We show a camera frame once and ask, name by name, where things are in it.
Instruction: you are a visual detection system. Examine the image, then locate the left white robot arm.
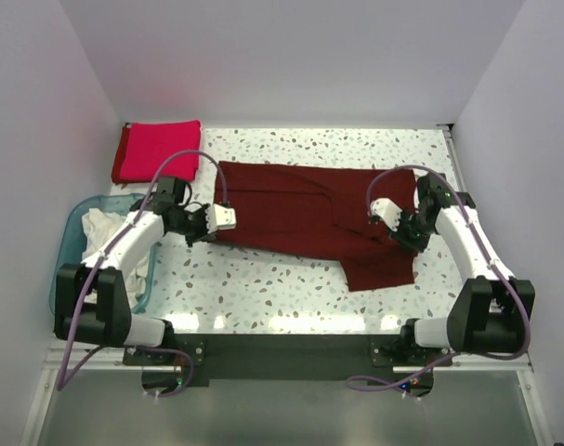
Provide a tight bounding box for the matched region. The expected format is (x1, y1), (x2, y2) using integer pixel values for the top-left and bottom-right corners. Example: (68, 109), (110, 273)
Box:
(54, 177), (236, 364)

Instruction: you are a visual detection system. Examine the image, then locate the dark red t-shirt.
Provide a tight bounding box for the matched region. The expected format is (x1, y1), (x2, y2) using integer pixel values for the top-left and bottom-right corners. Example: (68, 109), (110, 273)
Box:
(214, 162), (415, 292)

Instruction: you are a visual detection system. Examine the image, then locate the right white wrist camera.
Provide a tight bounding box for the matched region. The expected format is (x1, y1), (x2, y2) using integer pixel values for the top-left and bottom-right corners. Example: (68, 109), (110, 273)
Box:
(369, 198), (402, 232)

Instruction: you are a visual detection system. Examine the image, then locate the crumpled white t-shirt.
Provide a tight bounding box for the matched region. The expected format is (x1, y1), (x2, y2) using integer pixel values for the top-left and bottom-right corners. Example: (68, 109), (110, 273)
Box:
(81, 208), (151, 312)

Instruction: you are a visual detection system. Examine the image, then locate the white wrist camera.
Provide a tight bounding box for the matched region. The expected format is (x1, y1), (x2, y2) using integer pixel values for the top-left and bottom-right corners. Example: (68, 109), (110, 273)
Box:
(369, 198), (402, 232)
(205, 203), (237, 233)

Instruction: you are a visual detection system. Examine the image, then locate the aluminium frame rail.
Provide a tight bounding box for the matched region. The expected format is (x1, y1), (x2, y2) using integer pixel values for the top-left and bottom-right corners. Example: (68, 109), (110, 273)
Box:
(42, 340), (532, 372)

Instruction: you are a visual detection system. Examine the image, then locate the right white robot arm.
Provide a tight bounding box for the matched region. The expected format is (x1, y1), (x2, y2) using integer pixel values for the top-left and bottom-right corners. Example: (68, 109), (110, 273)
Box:
(372, 174), (535, 365)

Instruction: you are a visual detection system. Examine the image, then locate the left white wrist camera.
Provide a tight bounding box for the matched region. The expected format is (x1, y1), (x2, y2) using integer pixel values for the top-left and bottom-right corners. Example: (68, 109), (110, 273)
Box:
(205, 203), (237, 233)

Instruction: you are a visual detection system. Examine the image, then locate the blue plastic basket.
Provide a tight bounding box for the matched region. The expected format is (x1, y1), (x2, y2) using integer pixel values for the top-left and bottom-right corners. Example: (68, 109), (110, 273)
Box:
(55, 193), (156, 314)

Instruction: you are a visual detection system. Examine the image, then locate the folded pink red t-shirt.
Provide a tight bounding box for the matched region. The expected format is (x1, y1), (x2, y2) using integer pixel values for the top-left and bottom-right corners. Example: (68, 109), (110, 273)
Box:
(111, 120), (202, 184)

